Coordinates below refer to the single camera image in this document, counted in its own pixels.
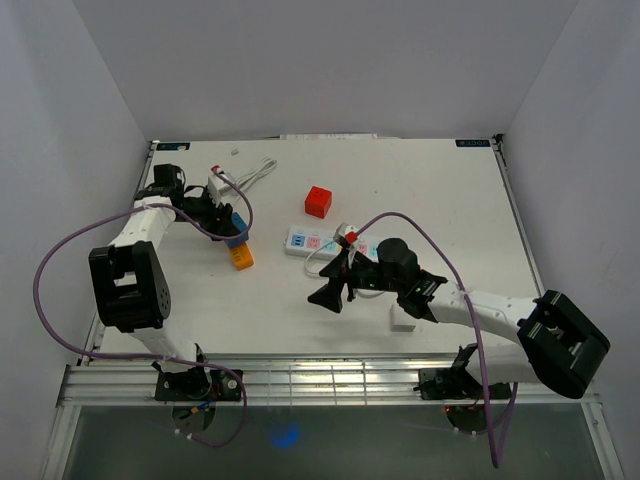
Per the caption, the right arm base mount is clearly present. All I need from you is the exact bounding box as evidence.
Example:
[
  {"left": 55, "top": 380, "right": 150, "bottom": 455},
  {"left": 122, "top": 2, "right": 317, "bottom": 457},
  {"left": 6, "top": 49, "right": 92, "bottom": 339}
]
[{"left": 413, "top": 343, "right": 484, "bottom": 401}]

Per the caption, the orange power strip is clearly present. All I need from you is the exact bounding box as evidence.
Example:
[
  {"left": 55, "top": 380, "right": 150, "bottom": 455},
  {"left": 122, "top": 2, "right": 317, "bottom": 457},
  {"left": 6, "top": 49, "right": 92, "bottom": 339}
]
[{"left": 229, "top": 243, "right": 254, "bottom": 271}]

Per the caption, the white charger block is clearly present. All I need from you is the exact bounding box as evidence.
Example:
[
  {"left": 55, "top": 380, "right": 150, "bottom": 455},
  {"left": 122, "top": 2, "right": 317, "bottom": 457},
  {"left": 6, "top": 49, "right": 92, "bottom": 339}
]
[{"left": 389, "top": 305, "right": 416, "bottom": 333}]

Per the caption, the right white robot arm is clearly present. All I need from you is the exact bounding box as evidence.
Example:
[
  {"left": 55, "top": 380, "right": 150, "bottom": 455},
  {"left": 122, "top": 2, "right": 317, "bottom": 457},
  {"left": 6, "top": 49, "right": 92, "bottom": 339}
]
[{"left": 307, "top": 238, "right": 611, "bottom": 400}]

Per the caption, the aluminium frame rail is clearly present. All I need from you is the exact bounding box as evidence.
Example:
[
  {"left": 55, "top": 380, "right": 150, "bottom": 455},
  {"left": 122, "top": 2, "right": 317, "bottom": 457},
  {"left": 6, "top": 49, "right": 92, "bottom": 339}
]
[{"left": 57, "top": 352, "right": 601, "bottom": 409}]

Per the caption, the white power strip cable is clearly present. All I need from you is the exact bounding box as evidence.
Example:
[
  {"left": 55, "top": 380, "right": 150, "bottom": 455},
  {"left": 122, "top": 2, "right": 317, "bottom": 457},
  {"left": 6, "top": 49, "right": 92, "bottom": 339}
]
[{"left": 303, "top": 244, "right": 412, "bottom": 301}]

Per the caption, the white multicolour power strip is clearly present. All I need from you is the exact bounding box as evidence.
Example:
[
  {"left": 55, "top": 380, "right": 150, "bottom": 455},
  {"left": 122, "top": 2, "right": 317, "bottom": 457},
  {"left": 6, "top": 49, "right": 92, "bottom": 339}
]
[{"left": 284, "top": 224, "right": 383, "bottom": 277}]

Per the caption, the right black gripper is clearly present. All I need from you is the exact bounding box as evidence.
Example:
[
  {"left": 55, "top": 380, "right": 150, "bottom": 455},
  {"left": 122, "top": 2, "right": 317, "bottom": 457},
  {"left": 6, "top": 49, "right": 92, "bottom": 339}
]
[{"left": 307, "top": 248, "right": 402, "bottom": 313}]

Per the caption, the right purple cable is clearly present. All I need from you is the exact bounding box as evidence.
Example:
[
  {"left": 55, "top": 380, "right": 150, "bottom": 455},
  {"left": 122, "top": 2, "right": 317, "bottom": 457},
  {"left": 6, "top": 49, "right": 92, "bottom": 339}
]
[{"left": 349, "top": 212, "right": 519, "bottom": 469}]

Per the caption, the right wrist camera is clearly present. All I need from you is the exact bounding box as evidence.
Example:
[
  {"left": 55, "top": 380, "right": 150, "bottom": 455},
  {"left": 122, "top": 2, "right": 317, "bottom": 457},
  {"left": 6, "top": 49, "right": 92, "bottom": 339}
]
[{"left": 333, "top": 223, "right": 359, "bottom": 249}]

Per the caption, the red cube socket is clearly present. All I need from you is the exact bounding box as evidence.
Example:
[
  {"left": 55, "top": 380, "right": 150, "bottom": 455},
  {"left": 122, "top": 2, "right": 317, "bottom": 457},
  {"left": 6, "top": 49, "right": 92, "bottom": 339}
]
[{"left": 304, "top": 186, "right": 333, "bottom": 219}]

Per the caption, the blue cube plug adapter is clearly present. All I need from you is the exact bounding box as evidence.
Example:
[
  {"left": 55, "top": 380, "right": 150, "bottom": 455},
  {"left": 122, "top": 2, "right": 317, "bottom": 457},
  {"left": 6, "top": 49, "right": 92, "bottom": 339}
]
[{"left": 225, "top": 212, "right": 249, "bottom": 249}]

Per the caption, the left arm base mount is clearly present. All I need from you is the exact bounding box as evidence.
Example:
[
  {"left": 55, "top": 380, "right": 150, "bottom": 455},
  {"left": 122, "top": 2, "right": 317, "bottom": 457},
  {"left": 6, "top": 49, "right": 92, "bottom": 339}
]
[{"left": 154, "top": 367, "right": 243, "bottom": 402}]

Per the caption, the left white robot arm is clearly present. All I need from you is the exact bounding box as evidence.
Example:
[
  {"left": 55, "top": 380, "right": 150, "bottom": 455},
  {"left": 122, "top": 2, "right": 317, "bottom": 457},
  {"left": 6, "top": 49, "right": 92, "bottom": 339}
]
[{"left": 89, "top": 164, "right": 247, "bottom": 400}]

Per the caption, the white coiled cable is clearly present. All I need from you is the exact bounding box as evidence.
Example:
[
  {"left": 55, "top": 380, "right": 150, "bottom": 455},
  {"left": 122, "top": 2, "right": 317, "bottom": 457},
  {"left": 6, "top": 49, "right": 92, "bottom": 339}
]
[{"left": 222, "top": 157, "right": 279, "bottom": 194}]

